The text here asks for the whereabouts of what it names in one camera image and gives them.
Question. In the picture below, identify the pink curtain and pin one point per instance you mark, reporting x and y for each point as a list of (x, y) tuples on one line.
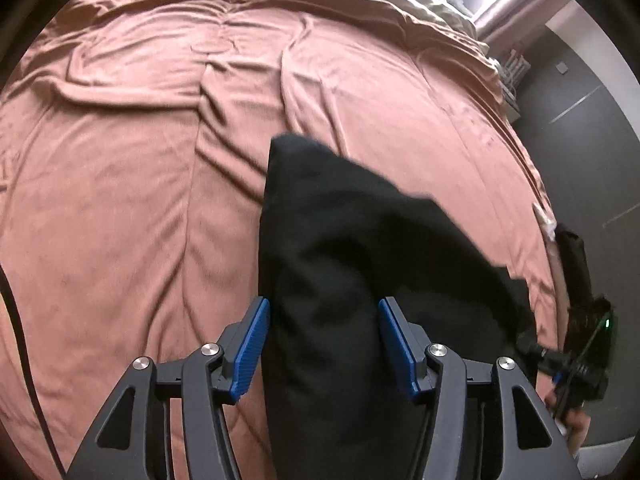
[(515, 0)]

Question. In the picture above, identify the white cloth piece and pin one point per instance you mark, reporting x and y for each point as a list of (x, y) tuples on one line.
[(545, 222)]

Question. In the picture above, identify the person's right hand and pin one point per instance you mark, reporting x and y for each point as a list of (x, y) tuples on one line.
[(575, 425)]

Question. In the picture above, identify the wall switch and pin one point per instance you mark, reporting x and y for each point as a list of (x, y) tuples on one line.
[(562, 66)]

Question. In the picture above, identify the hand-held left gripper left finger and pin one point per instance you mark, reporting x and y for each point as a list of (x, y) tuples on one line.
[(250, 350)]

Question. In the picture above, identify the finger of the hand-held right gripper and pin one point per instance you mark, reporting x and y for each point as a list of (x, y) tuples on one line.
[(542, 352)]

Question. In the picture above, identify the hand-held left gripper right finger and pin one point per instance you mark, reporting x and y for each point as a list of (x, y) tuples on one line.
[(395, 345)]

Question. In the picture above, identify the brown bed blanket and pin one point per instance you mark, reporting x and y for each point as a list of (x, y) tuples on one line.
[(125, 185)]

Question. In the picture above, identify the black garment with gold print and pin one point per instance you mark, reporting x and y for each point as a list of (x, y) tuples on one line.
[(340, 260)]

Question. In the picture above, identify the metal rack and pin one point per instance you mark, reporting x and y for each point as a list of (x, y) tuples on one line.
[(515, 67)]

